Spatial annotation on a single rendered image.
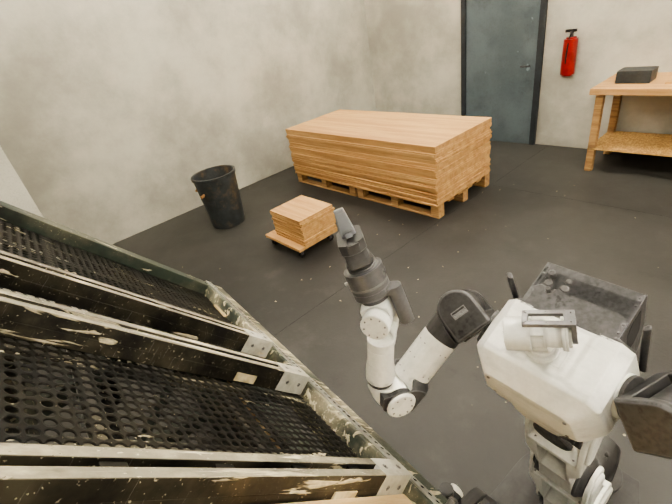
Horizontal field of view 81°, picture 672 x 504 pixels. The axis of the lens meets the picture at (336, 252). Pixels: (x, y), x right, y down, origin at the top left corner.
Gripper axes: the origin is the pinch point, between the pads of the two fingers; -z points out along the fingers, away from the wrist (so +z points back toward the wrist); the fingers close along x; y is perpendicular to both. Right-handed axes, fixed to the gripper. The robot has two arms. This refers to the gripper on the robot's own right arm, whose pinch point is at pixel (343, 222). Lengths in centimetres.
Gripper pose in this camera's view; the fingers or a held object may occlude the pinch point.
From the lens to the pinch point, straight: 83.4
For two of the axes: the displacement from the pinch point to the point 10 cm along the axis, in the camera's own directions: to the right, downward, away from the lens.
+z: 3.8, 8.6, 3.3
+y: -9.2, 3.7, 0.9
